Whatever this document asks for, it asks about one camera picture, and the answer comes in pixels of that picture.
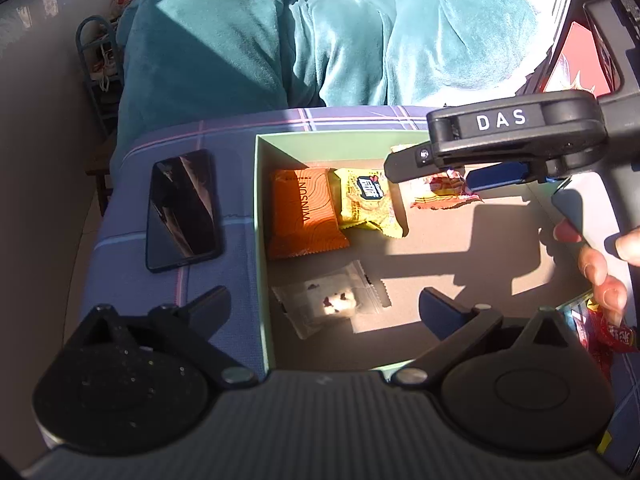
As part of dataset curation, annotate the white shoe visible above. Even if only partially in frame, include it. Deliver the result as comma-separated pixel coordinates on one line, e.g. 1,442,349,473
97,42,121,92

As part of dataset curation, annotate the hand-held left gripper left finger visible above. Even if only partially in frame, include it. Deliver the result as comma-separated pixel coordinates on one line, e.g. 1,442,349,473
86,285,258,387

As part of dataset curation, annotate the orange snack packet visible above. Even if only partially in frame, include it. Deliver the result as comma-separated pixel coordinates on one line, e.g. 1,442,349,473
266,167,351,261

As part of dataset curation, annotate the black smartphone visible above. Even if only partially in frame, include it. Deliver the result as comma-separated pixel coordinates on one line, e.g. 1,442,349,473
145,149,224,273

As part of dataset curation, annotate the red striped snack packet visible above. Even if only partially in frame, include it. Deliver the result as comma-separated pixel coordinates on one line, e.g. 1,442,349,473
390,144,485,210

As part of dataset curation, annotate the person's right hand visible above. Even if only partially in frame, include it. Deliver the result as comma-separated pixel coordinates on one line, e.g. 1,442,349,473
554,221,640,328

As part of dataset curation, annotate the light green cardboard box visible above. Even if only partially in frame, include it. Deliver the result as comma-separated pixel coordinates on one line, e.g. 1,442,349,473
252,130,596,373

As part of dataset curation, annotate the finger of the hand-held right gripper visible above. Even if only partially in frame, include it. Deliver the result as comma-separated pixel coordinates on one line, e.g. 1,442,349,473
465,160,566,192
384,143,532,184

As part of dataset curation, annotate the yellow snack packet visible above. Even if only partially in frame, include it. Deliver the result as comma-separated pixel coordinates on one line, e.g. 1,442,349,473
334,166,410,240

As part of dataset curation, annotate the red glossy snack packet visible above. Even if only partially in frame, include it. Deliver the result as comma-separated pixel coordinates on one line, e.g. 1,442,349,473
587,300,640,356

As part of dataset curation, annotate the blue metal shoe rack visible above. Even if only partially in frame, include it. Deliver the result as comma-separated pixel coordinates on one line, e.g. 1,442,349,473
75,15,123,136

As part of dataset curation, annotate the red floral cloth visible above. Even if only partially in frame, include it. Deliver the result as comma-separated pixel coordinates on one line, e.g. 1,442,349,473
111,0,161,36

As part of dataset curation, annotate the red snack bag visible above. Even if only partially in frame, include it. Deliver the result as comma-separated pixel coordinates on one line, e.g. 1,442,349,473
562,305,617,382

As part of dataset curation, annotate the brown wooden stool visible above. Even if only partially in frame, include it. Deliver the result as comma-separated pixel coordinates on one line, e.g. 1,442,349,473
85,132,119,217

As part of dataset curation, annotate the clear nougat snack packet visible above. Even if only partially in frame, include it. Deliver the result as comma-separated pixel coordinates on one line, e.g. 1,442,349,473
271,260,392,340

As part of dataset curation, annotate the red patterned box lid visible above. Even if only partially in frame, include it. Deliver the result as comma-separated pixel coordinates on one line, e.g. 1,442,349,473
544,20,622,99

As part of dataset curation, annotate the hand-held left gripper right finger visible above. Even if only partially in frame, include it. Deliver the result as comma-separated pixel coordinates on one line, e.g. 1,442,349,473
391,287,571,386

